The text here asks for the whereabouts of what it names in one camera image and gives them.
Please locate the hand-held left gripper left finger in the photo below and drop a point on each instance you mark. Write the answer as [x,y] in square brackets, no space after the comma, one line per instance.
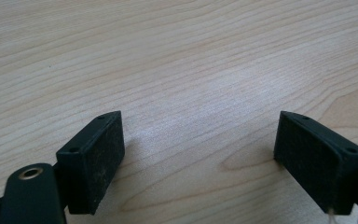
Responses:
[90,165]

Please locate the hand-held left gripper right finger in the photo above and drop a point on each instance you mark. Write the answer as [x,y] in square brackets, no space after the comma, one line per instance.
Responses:
[313,161]

